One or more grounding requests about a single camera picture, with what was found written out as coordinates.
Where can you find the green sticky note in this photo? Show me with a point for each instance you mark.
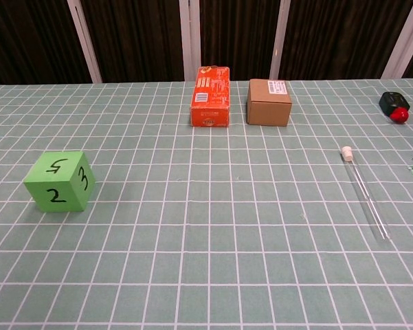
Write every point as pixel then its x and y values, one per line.
pixel 56 185

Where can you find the green grid tablecloth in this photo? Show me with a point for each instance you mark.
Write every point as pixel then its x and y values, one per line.
pixel 206 206

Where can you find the orange cardboard carton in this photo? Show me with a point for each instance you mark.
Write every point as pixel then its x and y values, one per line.
pixel 211 99

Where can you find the brown cardboard box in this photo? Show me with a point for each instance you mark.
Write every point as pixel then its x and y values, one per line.
pixel 268 103

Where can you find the glass test tube white stopper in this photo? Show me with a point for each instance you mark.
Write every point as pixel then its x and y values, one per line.
pixel 364 192

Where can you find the black and red small device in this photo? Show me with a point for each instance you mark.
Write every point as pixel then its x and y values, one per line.
pixel 395 104

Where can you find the white frame post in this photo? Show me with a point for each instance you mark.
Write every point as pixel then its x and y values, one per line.
pixel 84 38
pixel 279 38
pixel 190 38
pixel 403 41

